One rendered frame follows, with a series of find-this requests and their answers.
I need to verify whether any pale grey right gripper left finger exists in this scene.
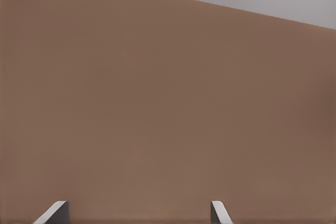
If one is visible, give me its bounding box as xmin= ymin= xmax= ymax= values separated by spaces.
xmin=32 ymin=200 xmax=69 ymax=224

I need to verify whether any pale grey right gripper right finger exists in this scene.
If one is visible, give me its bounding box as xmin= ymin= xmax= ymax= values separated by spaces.
xmin=211 ymin=200 xmax=234 ymax=224

